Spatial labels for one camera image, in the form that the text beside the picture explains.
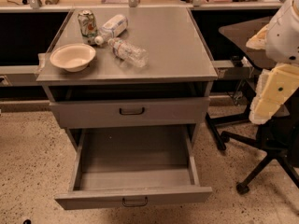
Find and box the grey drawer cabinet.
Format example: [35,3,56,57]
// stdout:
[37,7,217,146]

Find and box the clear plastic water bottle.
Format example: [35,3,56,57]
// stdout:
[108,37,149,68]

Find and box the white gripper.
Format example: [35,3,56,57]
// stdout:
[246,0,299,124]

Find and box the white paper bowl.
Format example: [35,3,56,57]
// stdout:
[50,43,96,72]

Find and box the black office chair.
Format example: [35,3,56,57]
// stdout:
[205,15,299,195]

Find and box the green soda can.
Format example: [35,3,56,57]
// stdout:
[78,9,98,45]

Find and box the open grey middle drawer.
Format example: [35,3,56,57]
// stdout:
[55,125,212,210]

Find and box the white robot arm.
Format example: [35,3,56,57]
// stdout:
[246,0,299,125]

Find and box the white label plastic bottle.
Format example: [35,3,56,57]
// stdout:
[94,14,128,45]

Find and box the closed grey upper drawer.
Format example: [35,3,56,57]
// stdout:
[50,97,210,129]

